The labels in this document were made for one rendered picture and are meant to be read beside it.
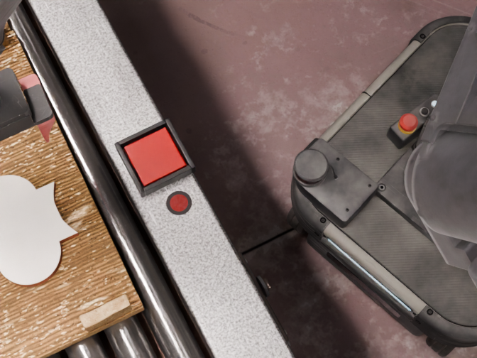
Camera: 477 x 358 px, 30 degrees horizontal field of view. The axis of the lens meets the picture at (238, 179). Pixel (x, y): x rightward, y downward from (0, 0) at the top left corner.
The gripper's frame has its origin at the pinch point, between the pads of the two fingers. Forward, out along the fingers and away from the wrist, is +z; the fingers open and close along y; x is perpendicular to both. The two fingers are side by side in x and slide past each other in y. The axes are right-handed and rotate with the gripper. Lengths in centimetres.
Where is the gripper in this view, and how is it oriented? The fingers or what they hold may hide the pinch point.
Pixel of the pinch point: (4, 151)
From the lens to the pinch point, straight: 104.7
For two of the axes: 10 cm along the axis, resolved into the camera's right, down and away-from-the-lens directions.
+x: 4.2, 7.7, -4.8
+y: -9.0, 4.2, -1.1
